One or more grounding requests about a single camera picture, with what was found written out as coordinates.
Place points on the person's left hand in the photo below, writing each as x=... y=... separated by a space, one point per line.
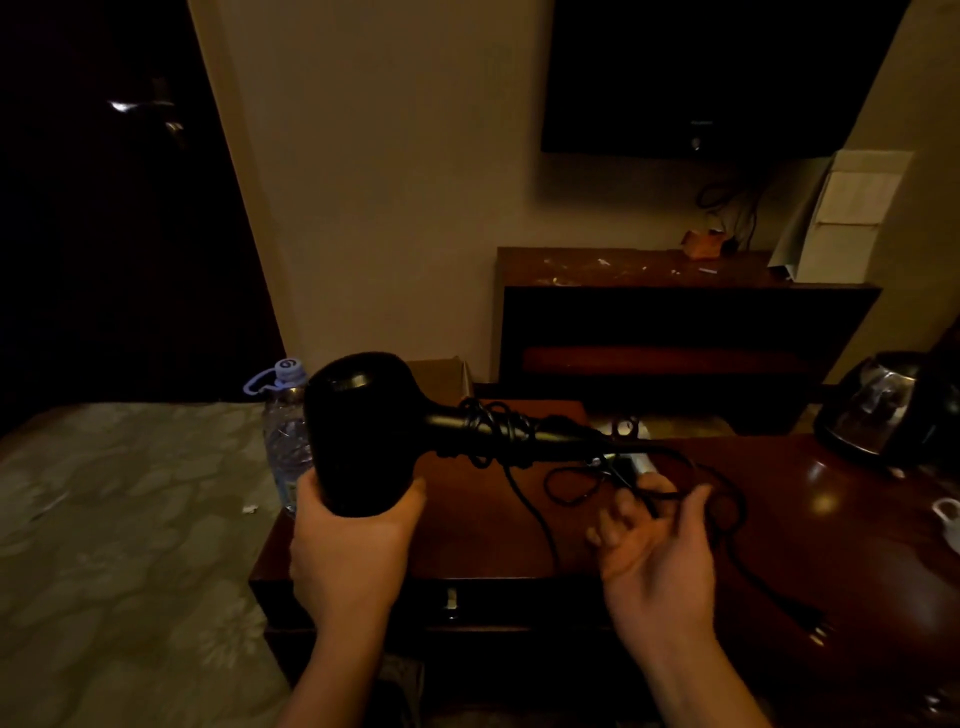
x=349 y=562

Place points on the person's right hand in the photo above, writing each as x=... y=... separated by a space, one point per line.
x=660 y=577

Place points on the person's left thumb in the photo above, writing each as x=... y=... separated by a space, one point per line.
x=412 y=501

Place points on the person's right thumb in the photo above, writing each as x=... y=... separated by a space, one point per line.
x=696 y=514

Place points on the black hair dryer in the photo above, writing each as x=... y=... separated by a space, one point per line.
x=367 y=435

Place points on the person's left forearm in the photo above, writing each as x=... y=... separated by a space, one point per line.
x=334 y=682

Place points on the person's right forearm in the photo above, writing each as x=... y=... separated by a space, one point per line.
x=701 y=690

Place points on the small white object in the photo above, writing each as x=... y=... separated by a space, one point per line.
x=643 y=461

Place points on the brown cardboard box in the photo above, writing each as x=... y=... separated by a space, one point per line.
x=442 y=381

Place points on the clear plastic water bottle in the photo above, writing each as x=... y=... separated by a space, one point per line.
x=286 y=439

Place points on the dark wooden desk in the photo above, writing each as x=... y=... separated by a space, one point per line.
x=840 y=570

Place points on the dark wooden television console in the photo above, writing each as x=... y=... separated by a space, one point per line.
x=675 y=322

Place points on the steel electric kettle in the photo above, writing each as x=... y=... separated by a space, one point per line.
x=877 y=409

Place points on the white cup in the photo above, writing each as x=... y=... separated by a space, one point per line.
x=951 y=521

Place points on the orange crumpled wrapper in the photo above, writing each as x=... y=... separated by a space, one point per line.
x=703 y=244

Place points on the bed with patterned cover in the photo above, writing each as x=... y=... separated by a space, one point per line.
x=127 y=562

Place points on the white paper bag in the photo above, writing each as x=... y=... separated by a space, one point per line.
x=844 y=225

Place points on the dark door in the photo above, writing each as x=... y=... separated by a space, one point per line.
x=112 y=225

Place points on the black wall television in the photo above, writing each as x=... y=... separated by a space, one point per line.
x=712 y=75

